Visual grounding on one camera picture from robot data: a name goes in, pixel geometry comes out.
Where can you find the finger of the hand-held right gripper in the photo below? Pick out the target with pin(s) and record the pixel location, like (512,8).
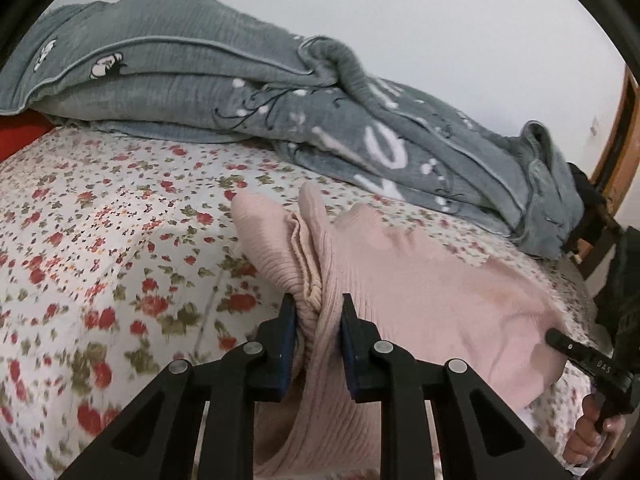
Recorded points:
(570,346)

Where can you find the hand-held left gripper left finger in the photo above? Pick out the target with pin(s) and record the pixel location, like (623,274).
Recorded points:
(285,347)

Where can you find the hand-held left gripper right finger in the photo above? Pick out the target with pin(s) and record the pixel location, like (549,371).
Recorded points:
(350,355)

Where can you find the pink knit sweater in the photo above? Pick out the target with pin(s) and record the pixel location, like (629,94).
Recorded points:
(425,300)

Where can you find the person's right hand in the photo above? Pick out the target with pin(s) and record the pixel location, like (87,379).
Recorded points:
(590,435)

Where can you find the dark cloth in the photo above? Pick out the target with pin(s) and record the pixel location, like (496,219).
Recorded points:
(582,180)

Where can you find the floral bed sheet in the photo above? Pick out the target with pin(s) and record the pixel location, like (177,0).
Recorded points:
(115,240)

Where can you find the wooden door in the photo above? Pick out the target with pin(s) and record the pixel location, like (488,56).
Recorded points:
(616,125)

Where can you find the grey printed blanket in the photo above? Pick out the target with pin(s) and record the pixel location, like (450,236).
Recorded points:
(200,85)

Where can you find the red pillow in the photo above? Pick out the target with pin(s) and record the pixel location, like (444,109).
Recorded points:
(20,132)

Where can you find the white wall switch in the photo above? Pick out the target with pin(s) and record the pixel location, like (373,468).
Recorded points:
(595,125)

